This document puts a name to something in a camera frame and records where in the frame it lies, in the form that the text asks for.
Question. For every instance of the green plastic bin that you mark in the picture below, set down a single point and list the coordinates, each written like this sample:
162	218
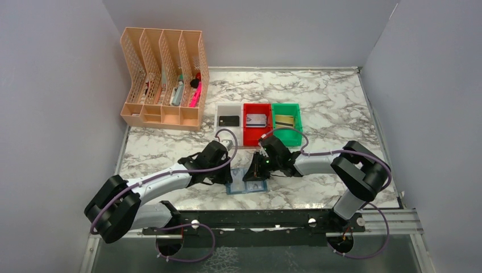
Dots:
289	137

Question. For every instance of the red plastic bin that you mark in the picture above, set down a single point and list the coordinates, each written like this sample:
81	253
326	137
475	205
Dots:
251	134

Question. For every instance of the pink highlighter pen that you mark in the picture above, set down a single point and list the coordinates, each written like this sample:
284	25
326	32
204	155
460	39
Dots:
196	96

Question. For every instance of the black binder clip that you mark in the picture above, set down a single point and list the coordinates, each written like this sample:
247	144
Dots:
195	83

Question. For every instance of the black credit card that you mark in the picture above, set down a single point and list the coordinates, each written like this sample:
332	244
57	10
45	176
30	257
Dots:
229	121

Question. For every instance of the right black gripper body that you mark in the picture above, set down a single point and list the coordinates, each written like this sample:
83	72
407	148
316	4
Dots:
258	165

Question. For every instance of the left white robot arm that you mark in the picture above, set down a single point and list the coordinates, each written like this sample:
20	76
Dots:
121	204

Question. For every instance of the gold credit card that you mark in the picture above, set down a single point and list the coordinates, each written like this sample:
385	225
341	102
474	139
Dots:
284	121

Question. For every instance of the grey credit card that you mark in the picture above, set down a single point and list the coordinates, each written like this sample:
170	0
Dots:
256	120

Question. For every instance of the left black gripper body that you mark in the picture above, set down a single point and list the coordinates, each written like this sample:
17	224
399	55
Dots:
224	174

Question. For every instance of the blue leather card holder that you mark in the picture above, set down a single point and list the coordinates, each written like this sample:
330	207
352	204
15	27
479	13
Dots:
238	185

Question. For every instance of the teal grey stapler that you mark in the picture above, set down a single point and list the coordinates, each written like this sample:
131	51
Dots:
177	93

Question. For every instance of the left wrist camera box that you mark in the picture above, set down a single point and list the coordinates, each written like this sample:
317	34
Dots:
228	144

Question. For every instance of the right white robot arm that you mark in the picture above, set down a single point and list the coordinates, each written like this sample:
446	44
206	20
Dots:
362	172

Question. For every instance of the peach plastic file organizer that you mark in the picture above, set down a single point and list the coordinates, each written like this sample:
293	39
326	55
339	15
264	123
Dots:
155	58

